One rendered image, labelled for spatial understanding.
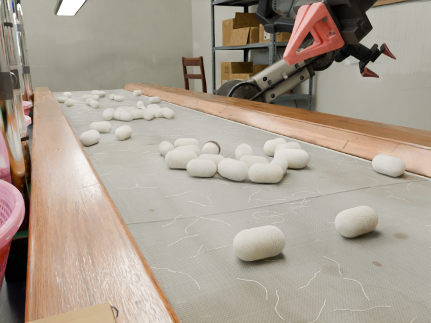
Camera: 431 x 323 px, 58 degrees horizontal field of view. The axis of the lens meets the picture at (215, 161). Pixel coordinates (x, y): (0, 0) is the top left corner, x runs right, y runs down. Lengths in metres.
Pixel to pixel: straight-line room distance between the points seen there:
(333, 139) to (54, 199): 0.37
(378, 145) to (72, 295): 0.39
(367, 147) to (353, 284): 0.29
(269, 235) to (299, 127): 0.38
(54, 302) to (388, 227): 0.22
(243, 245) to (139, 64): 5.31
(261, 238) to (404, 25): 2.71
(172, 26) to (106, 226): 5.48
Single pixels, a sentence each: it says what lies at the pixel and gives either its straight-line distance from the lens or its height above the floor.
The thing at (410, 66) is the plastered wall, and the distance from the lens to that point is 2.84.
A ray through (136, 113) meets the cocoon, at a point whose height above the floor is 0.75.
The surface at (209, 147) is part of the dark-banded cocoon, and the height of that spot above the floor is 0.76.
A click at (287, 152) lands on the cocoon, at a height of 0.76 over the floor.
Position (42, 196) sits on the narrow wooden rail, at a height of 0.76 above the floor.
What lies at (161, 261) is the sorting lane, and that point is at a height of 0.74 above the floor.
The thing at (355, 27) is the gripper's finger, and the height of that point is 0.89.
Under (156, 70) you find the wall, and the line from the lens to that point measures 5.58.
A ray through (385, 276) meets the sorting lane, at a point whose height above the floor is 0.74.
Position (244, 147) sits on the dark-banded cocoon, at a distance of 0.44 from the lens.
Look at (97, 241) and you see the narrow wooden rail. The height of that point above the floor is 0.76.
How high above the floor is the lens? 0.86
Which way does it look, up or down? 15 degrees down
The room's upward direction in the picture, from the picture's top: 1 degrees counter-clockwise
